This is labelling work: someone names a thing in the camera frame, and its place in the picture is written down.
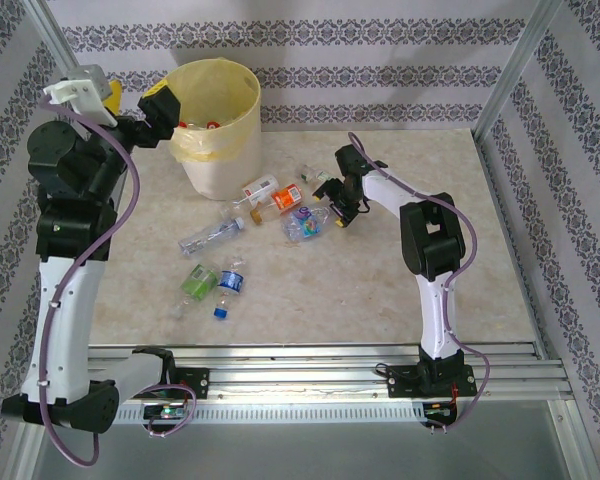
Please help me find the clear bottle white green label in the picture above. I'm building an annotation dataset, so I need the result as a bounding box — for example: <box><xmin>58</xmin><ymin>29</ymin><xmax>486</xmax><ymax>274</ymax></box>
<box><xmin>299</xmin><ymin>163</ymin><xmax>334</xmax><ymax>185</ymax></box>

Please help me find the orange label bottle brown cap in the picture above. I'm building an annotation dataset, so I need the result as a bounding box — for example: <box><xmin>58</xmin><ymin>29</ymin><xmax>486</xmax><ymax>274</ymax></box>
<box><xmin>248</xmin><ymin>182</ymin><xmax>305</xmax><ymax>225</ymax></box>

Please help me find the red label bottle red cap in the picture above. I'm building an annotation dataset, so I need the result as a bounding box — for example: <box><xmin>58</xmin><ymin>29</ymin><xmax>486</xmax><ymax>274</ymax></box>
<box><xmin>199</xmin><ymin>117</ymin><xmax>241</xmax><ymax>139</ymax></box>

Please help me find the blue label bottle blue cap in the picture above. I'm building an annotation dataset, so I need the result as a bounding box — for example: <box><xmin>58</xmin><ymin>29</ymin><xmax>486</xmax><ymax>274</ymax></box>
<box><xmin>212</xmin><ymin>268</ymin><xmax>245</xmax><ymax>320</ymax></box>

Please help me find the slim clear bottle white cap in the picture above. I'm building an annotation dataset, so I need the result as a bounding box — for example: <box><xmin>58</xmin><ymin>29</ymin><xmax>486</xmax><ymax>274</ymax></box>
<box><xmin>178</xmin><ymin>217</ymin><xmax>246</xmax><ymax>257</ymax></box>

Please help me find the yellow bin liner bag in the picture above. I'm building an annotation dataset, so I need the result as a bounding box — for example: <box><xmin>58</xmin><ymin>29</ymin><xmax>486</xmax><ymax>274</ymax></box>
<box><xmin>160</xmin><ymin>58</ymin><xmax>261</xmax><ymax>164</ymax></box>

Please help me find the cream plastic bin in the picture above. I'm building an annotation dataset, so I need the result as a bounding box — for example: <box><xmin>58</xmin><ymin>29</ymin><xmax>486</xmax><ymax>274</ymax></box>
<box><xmin>167</xmin><ymin>58</ymin><xmax>263</xmax><ymax>202</ymax></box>

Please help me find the small controller board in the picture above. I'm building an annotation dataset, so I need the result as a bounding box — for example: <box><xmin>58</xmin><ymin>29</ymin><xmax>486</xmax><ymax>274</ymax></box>
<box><xmin>421</xmin><ymin>401</ymin><xmax>459</xmax><ymax>420</ymax></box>
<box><xmin>143</xmin><ymin>403</ymin><xmax>187</xmax><ymax>421</ymax></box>

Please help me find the grey metal panel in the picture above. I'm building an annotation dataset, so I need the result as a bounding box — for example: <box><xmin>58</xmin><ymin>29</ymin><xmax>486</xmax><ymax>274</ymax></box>
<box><xmin>9</xmin><ymin>422</ymin><xmax>596</xmax><ymax>480</ymax></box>

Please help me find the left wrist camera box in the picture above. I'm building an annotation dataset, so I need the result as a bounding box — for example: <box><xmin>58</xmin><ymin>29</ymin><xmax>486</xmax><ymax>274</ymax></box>
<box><xmin>43</xmin><ymin>63</ymin><xmax>119</xmax><ymax>129</ymax></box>

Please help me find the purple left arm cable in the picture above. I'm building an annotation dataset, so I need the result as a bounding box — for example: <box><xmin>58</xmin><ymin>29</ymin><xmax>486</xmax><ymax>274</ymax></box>
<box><xmin>38</xmin><ymin>97</ymin><xmax>197</xmax><ymax>467</ymax></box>

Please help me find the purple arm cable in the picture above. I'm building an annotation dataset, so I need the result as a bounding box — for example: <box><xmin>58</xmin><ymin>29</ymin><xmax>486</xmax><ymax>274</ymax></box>
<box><xmin>38</xmin><ymin>97</ymin><xmax>197</xmax><ymax>467</ymax></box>
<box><xmin>347</xmin><ymin>130</ymin><xmax>491</xmax><ymax>432</ymax></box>

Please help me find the aluminium frame post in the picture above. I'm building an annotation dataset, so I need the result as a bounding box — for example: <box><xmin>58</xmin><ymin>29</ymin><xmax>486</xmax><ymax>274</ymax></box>
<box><xmin>22</xmin><ymin>0</ymin><xmax>124</xmax><ymax>154</ymax></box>
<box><xmin>471</xmin><ymin>0</ymin><xmax>565</xmax><ymax>144</ymax></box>

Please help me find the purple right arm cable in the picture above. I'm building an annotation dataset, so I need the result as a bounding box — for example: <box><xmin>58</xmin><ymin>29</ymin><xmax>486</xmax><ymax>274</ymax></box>
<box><xmin>347</xmin><ymin>130</ymin><xmax>491</xmax><ymax>432</ymax></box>

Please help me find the aluminium side rail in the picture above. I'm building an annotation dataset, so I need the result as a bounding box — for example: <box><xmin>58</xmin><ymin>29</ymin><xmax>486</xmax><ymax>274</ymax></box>
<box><xmin>472</xmin><ymin>132</ymin><xmax>551</xmax><ymax>361</ymax></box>

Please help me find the aluminium front rail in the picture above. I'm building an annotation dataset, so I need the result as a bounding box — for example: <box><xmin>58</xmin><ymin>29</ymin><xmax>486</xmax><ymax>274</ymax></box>
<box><xmin>27</xmin><ymin>342</ymin><xmax>579</xmax><ymax>406</ymax></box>

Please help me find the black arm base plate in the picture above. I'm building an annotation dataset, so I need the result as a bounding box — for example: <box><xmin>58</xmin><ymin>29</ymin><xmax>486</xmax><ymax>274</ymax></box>
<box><xmin>384</xmin><ymin>363</ymin><xmax>479</xmax><ymax>400</ymax></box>
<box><xmin>119</xmin><ymin>367</ymin><xmax>211</xmax><ymax>401</ymax></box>

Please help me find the perforated metal cable duct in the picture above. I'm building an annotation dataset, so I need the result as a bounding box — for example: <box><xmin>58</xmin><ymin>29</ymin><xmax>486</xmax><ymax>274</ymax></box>
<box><xmin>47</xmin><ymin>403</ymin><xmax>459</xmax><ymax>425</ymax></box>

